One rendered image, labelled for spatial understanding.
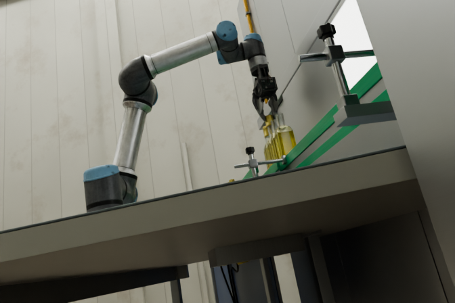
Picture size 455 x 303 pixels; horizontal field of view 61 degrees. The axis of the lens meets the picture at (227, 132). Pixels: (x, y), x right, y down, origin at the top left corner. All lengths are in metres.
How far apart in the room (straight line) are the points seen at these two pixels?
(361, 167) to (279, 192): 0.08
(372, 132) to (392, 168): 0.34
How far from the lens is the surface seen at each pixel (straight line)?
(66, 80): 5.81
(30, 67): 6.24
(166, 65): 1.46
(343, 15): 1.20
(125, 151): 1.49
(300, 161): 1.14
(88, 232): 0.46
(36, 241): 0.49
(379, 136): 0.73
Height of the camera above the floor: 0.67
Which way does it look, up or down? 19 degrees up
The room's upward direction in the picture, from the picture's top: 11 degrees counter-clockwise
